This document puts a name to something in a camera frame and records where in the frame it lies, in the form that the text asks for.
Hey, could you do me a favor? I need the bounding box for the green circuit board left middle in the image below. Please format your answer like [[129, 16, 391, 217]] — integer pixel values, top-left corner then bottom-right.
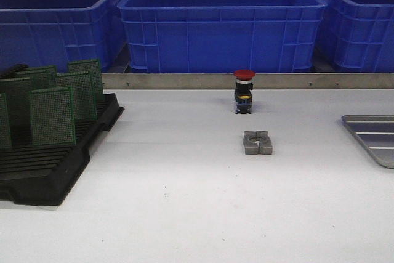
[[1, 77, 33, 126]]

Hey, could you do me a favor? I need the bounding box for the blue crate centre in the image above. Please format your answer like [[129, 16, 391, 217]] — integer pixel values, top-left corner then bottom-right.
[[118, 0, 326, 73]]

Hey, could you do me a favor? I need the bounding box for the green circuit board rear left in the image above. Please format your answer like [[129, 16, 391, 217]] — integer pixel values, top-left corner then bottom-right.
[[15, 70, 52, 90]]

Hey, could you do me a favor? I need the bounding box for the green perforated circuit board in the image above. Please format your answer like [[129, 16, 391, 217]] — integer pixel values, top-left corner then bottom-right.
[[56, 71, 97, 121], [29, 87, 76, 146]]

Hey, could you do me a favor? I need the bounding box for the silver metal tray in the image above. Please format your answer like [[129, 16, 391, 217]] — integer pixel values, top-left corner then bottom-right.
[[342, 115, 393, 169]]

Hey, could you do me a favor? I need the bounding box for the green perforated circuit board front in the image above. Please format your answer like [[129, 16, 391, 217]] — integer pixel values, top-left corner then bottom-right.
[[29, 87, 76, 146]]

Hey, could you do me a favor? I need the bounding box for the red emergency stop button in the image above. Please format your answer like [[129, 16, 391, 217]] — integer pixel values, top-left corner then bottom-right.
[[234, 70, 255, 114]]

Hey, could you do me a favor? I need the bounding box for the black slotted board rack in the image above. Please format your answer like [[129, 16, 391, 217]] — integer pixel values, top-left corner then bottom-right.
[[0, 63, 125, 206]]

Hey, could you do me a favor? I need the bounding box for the blue crate left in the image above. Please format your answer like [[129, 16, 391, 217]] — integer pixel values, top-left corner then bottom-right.
[[1, 0, 126, 72]]

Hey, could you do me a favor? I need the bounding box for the blue crate right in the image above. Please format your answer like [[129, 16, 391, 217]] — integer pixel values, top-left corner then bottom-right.
[[316, 0, 393, 73]]

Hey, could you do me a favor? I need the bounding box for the green circuit board far left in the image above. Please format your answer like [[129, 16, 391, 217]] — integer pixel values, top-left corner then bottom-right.
[[0, 93, 12, 150]]

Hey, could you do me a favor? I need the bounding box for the blue crate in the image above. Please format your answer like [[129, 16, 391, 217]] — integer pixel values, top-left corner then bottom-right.
[[1, 0, 126, 72], [316, 0, 393, 73], [118, 0, 326, 73]]

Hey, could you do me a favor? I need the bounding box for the green circuit board rear right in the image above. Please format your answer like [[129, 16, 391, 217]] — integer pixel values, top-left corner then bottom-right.
[[67, 58, 106, 103]]

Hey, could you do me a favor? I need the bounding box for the green circuit board rear middle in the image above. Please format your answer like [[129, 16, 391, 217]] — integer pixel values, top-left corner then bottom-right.
[[27, 65, 57, 89]]

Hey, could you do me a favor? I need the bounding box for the grey metal clamp block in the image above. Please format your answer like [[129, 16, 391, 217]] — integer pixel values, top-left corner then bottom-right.
[[243, 131, 273, 155]]

